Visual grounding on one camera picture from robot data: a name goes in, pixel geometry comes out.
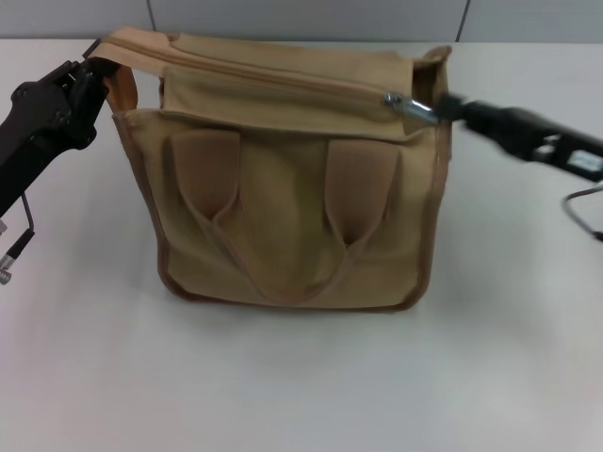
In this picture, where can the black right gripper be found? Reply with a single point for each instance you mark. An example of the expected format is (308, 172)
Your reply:
(556, 141)

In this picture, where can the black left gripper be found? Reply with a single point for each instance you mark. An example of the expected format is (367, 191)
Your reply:
(37, 127)

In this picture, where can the khaki canvas food bag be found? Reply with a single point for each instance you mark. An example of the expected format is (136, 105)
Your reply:
(301, 212)

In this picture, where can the silver metal zipper pull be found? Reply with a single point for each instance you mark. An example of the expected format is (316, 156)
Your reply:
(410, 107)

